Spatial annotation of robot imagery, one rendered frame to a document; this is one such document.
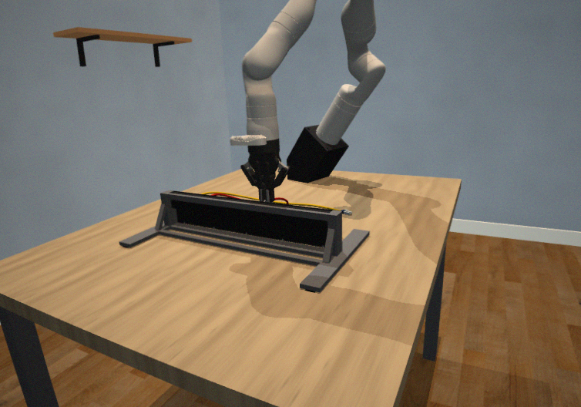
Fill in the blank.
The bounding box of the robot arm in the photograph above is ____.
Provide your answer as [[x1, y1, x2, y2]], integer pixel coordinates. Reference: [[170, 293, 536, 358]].
[[230, 0, 386, 146]]

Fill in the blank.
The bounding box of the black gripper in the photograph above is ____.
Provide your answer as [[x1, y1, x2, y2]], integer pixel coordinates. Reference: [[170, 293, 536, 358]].
[[240, 139, 291, 203]]

